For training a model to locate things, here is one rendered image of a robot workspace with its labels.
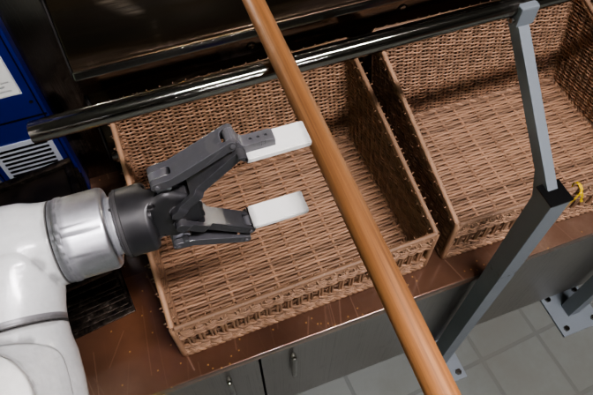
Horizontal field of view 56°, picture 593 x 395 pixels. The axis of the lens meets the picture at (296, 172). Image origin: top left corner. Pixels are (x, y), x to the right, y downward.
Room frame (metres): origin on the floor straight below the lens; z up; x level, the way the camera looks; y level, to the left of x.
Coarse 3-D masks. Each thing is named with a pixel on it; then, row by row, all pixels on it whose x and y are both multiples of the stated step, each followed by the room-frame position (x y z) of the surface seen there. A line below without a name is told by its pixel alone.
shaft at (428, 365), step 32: (256, 0) 0.64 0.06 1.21; (288, 64) 0.51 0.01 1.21; (288, 96) 0.47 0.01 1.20; (320, 128) 0.41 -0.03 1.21; (320, 160) 0.37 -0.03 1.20; (352, 192) 0.32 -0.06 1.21; (352, 224) 0.29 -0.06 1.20; (384, 256) 0.25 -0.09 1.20; (384, 288) 0.22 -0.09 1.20; (416, 320) 0.18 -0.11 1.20; (416, 352) 0.15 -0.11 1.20; (448, 384) 0.12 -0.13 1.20
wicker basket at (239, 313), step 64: (128, 128) 0.76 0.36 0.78; (192, 128) 0.79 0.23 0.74; (256, 128) 0.83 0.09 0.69; (384, 128) 0.75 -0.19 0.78; (256, 192) 0.72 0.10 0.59; (320, 192) 0.72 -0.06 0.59; (384, 192) 0.71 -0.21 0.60; (192, 256) 0.55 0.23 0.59; (256, 256) 0.55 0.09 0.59; (320, 256) 0.55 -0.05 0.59; (192, 320) 0.35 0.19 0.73; (256, 320) 0.39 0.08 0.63
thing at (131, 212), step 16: (112, 192) 0.31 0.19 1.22; (128, 192) 0.31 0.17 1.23; (144, 192) 0.31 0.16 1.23; (176, 192) 0.31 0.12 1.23; (112, 208) 0.29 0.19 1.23; (128, 208) 0.29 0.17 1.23; (144, 208) 0.29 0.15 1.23; (160, 208) 0.30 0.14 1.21; (192, 208) 0.31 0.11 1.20; (128, 224) 0.28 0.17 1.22; (144, 224) 0.28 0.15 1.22; (160, 224) 0.30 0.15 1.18; (128, 240) 0.26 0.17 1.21; (144, 240) 0.27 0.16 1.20; (160, 240) 0.28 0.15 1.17; (128, 256) 0.26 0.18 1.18
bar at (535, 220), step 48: (528, 0) 0.68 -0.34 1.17; (336, 48) 0.58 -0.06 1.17; (384, 48) 0.60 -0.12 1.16; (528, 48) 0.65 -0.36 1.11; (144, 96) 0.49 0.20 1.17; (192, 96) 0.50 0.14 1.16; (528, 96) 0.60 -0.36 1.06; (528, 240) 0.46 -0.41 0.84; (480, 288) 0.48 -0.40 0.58; (576, 288) 0.71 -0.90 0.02
